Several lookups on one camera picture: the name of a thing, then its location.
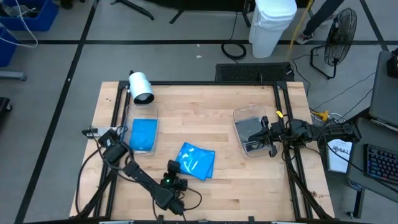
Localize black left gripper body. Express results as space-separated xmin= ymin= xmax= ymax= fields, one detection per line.
xmin=160 ymin=167 xmax=189 ymax=193

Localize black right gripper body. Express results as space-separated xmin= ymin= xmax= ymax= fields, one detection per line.
xmin=261 ymin=115 xmax=282 ymax=158

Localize blue plastic pouch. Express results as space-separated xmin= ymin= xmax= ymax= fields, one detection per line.
xmin=175 ymin=142 xmax=216 ymax=180

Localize clear plastic bin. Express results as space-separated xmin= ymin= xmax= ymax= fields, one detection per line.
xmin=123 ymin=104 xmax=159 ymax=156
xmin=233 ymin=105 xmax=280 ymax=159

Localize yellow power plug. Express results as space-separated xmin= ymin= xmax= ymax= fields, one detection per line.
xmin=312 ymin=110 xmax=330 ymax=123

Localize black perforated computer case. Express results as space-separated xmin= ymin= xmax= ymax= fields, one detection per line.
xmin=214 ymin=62 xmax=295 ymax=83

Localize white printed paper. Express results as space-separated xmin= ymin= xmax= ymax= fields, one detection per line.
xmin=326 ymin=137 xmax=354 ymax=174

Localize white cylindrical lamp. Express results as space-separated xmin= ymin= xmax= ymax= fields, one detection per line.
xmin=128 ymin=71 xmax=155 ymax=106

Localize grey desk top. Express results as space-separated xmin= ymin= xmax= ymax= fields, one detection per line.
xmin=347 ymin=118 xmax=398 ymax=218
xmin=369 ymin=49 xmax=398 ymax=128

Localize white trash bin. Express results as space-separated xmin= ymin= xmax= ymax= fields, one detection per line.
xmin=248 ymin=0 xmax=299 ymax=59

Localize black backlit keyboard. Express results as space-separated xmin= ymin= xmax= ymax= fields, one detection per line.
xmin=363 ymin=143 xmax=398 ymax=187

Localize black floor fan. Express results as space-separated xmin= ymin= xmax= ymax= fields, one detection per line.
xmin=309 ymin=7 xmax=358 ymax=80

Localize person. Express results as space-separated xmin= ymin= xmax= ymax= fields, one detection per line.
xmin=295 ymin=0 xmax=345 ymax=45

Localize black desk device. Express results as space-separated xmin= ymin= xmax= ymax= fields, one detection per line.
xmin=387 ymin=47 xmax=398 ymax=79

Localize black backdrop with stand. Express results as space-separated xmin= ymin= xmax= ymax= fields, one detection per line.
xmin=110 ymin=0 xmax=318 ymax=28

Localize black equipment piece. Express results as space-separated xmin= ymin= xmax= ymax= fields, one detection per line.
xmin=0 ymin=96 xmax=13 ymax=114

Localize grey metal bar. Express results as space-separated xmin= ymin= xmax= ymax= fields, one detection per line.
xmin=0 ymin=70 xmax=28 ymax=82

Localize blue storage bin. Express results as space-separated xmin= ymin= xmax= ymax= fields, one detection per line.
xmin=0 ymin=0 xmax=59 ymax=32
xmin=0 ymin=26 xmax=19 ymax=68

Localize black floor cable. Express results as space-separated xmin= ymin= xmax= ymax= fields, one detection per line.
xmin=291 ymin=52 xmax=377 ymax=113

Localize black aluminium frame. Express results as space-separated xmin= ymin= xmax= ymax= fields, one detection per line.
xmin=70 ymin=80 xmax=335 ymax=224

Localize coiled black cable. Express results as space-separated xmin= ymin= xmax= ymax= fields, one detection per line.
xmin=221 ymin=11 xmax=248 ymax=61

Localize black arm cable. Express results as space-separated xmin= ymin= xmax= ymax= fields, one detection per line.
xmin=75 ymin=144 xmax=105 ymax=215

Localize yellow cable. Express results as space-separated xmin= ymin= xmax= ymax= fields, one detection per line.
xmin=285 ymin=0 xmax=314 ymax=62

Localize white cable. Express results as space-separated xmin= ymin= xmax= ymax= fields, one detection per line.
xmin=0 ymin=0 xmax=39 ymax=49

